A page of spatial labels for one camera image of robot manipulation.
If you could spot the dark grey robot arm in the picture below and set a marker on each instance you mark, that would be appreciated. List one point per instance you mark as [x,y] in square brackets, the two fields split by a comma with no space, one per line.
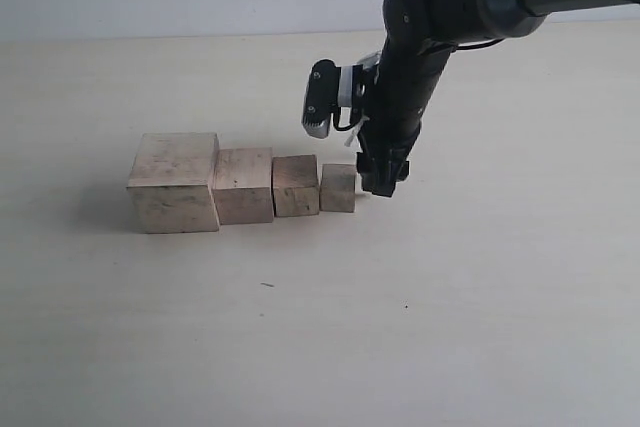
[421,35]

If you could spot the smallest wooden cube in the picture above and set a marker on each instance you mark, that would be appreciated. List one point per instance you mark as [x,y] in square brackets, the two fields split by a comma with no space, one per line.
[337,188]

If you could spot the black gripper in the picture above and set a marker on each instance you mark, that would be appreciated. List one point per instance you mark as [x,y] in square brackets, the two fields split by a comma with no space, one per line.
[406,77]

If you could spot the second largest wooden cube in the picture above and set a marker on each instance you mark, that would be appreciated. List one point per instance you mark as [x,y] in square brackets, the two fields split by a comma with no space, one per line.
[242,186]

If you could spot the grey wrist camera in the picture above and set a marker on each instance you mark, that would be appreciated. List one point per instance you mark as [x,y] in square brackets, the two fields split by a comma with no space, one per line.
[337,97]

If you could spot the third largest wooden cube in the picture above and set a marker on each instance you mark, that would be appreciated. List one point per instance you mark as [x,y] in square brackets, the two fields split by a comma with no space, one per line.
[295,186]

